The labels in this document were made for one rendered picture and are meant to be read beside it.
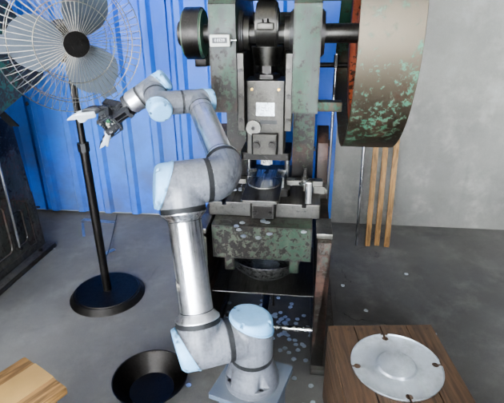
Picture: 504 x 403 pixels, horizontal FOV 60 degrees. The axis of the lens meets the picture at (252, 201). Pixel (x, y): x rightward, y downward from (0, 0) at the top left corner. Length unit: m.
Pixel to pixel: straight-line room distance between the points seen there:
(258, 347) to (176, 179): 0.48
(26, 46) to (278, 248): 1.25
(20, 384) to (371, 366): 1.12
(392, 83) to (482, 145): 1.88
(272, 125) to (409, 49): 0.60
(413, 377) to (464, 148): 1.93
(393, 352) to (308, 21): 1.15
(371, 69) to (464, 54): 1.73
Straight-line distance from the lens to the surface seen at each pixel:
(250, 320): 1.18
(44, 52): 1.95
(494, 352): 2.34
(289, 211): 1.76
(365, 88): 1.39
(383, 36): 1.36
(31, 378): 1.68
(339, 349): 1.61
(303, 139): 1.99
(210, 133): 1.26
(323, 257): 1.68
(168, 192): 1.08
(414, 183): 3.19
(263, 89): 1.69
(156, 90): 1.45
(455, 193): 3.29
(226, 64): 1.65
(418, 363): 1.62
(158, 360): 2.05
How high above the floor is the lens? 1.41
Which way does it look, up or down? 24 degrees down
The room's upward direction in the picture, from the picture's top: 1 degrees counter-clockwise
